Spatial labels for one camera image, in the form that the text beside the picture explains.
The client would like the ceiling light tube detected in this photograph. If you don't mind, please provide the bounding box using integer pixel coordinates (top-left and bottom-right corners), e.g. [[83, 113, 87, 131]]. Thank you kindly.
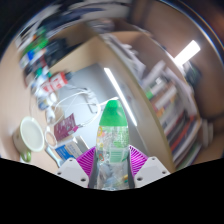
[[173, 39, 202, 66]]

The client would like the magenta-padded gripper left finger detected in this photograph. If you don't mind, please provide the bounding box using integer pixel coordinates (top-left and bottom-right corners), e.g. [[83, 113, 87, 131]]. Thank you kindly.
[[55, 147, 98, 189]]

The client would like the white cable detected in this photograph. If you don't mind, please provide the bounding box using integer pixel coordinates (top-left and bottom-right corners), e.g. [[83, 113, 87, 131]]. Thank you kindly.
[[53, 87, 104, 128]]

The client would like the magenta packet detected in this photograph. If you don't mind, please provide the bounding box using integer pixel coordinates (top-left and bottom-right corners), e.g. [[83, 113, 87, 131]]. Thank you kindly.
[[53, 113, 80, 142]]

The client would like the wooden shelf unit with books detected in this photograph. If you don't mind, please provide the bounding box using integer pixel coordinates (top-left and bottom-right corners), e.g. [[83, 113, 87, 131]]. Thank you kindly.
[[96, 0, 224, 171]]

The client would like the white under-shelf light bar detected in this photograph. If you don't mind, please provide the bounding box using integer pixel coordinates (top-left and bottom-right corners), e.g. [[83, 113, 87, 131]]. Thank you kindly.
[[103, 67, 138, 128]]

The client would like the white mug with green handle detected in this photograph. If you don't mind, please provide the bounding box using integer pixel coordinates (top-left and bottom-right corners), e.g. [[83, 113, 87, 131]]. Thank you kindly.
[[12, 115, 46, 163]]

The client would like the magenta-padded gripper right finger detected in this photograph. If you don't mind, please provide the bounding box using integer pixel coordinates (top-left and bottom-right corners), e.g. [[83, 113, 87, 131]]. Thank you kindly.
[[128, 145, 171, 189]]

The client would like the clear green-capped drink bottle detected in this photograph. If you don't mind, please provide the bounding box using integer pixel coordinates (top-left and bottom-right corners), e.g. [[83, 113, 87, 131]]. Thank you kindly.
[[95, 99, 131, 192]]

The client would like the red and white can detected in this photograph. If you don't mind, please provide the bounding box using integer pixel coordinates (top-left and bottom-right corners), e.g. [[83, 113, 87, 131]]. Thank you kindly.
[[40, 71, 73, 94]]

